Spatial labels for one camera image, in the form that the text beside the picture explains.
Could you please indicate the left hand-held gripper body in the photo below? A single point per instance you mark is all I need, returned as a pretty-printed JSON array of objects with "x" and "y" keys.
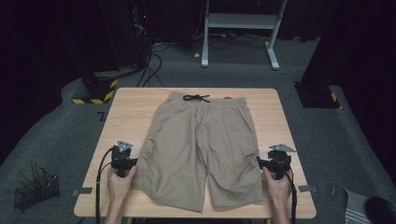
[{"x": 121, "y": 155}]

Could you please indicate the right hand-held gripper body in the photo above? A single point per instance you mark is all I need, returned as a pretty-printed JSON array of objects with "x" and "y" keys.
[{"x": 280, "y": 160}]

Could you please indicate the khaki shorts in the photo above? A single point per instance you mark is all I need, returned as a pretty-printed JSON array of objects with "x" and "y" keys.
[{"x": 199, "y": 149}]

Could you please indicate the person's left hand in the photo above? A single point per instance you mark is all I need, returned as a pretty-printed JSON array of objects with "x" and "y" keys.
[{"x": 120, "y": 186}]

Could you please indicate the person's right hand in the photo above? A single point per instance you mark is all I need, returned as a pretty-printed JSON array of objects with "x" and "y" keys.
[{"x": 280, "y": 189}]

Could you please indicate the grey tape piece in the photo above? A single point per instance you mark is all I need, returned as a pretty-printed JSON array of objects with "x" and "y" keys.
[
  {"x": 307, "y": 188},
  {"x": 83, "y": 190}
]

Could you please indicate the black yellow striped base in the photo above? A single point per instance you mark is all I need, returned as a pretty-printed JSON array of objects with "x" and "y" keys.
[{"x": 102, "y": 90}]

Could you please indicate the black base with yellow mark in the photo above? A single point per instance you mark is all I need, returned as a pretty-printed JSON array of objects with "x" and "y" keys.
[{"x": 316, "y": 96}]

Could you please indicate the grey striped cloth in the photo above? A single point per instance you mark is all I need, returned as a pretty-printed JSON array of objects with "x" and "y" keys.
[{"x": 355, "y": 210}]

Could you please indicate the dark round object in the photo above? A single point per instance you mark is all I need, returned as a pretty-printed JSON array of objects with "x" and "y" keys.
[{"x": 381, "y": 211}]

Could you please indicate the small white floor object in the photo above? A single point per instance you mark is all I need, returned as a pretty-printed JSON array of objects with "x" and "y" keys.
[{"x": 196, "y": 55}]

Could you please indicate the dark equipment with red light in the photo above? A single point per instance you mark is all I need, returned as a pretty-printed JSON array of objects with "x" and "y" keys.
[{"x": 141, "y": 34}]

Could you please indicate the black curtain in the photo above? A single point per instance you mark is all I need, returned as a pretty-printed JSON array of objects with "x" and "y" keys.
[
  {"x": 40, "y": 46},
  {"x": 361, "y": 46}
]

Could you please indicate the white metal stand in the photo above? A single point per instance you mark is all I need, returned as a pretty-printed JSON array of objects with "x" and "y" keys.
[{"x": 239, "y": 21}]

